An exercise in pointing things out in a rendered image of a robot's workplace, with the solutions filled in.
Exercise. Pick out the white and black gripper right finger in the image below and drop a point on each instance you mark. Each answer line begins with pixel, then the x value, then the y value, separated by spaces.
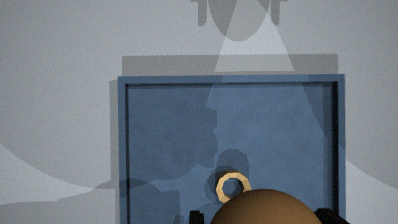
pixel 327 216

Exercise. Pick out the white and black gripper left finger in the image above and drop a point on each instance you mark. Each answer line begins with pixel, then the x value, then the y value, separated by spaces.
pixel 196 217

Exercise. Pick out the blue square tray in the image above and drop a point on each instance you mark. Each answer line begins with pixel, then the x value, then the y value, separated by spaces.
pixel 185 139

